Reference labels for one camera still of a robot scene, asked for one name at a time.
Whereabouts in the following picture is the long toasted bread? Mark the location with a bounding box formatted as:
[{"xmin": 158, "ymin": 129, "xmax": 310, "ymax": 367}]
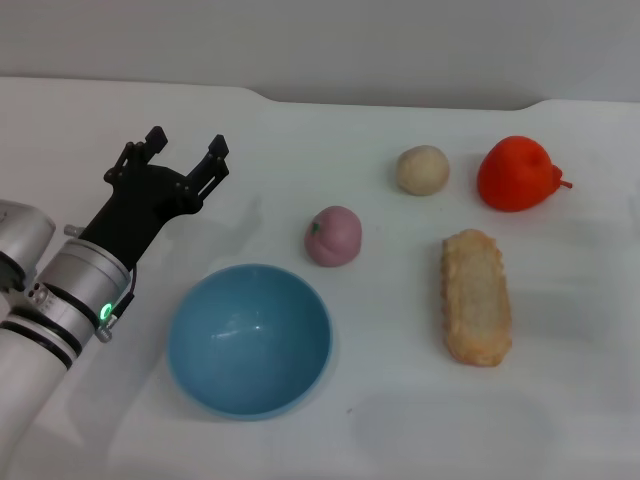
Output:
[{"xmin": 440, "ymin": 228, "xmax": 513, "ymax": 369}]

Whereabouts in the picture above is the pink toy peach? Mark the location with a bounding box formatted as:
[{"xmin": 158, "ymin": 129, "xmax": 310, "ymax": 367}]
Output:
[{"xmin": 304, "ymin": 204, "xmax": 363, "ymax": 269}]

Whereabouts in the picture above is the red pepper toy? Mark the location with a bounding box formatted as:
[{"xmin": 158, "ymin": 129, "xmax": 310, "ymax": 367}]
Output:
[{"xmin": 476, "ymin": 134, "xmax": 575, "ymax": 214}]

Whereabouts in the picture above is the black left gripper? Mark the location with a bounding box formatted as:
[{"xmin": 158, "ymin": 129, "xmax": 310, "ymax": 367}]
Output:
[{"xmin": 78, "ymin": 126, "xmax": 230, "ymax": 267}]

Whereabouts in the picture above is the beige round bun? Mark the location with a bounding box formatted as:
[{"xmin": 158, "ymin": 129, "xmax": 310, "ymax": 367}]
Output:
[{"xmin": 396, "ymin": 144, "xmax": 451, "ymax": 196}]

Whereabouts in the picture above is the blue bowl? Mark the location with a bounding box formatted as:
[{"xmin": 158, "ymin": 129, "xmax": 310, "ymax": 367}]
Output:
[{"xmin": 166, "ymin": 263, "xmax": 333, "ymax": 420}]

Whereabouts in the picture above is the left arm cable with connector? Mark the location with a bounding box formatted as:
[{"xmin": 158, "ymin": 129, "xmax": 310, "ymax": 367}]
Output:
[{"xmin": 96, "ymin": 262, "xmax": 139, "ymax": 344}]

